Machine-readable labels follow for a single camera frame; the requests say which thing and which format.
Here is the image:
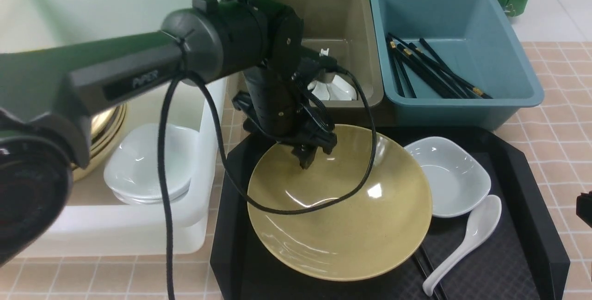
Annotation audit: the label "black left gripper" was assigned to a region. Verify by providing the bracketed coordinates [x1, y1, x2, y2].
[232, 57, 338, 170]

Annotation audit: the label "yellow speckled noodle bowl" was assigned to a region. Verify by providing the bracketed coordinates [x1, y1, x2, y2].
[248, 124, 432, 281]

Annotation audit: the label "white square sauce dish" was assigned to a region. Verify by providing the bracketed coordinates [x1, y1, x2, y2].
[404, 136, 491, 218]

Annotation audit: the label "black chopstick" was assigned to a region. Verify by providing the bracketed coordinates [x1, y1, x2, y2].
[413, 245, 434, 280]
[419, 245, 448, 300]

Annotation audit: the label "white ceramic soup spoon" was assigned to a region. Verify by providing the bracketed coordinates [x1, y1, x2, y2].
[422, 195, 502, 296]

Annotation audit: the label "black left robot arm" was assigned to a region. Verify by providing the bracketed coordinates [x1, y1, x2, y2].
[1, 0, 338, 264]

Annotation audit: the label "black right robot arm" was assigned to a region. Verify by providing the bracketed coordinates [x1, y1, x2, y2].
[576, 192, 592, 228]

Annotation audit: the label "white spoons in bin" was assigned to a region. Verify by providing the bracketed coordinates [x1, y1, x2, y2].
[306, 49, 358, 102]

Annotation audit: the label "olive brown plastic bin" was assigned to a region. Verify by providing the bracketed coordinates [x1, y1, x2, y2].
[274, 0, 388, 127]

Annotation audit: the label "black chopsticks in bin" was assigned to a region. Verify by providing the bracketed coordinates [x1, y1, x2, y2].
[385, 33, 493, 99]

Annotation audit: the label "stacked white dish top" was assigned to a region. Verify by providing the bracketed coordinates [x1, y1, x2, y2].
[104, 123, 199, 198]

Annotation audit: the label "stacked white dishes beneath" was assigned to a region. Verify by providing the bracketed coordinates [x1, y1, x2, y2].
[109, 186, 190, 205]

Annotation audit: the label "stacked yellow bowls beneath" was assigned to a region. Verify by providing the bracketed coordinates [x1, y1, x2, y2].
[72, 104, 128, 182]

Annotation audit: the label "blue plastic bin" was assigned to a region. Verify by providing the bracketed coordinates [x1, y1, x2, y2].
[371, 0, 545, 131]

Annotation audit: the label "black plastic serving tray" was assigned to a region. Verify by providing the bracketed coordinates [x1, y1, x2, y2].
[210, 127, 570, 300]

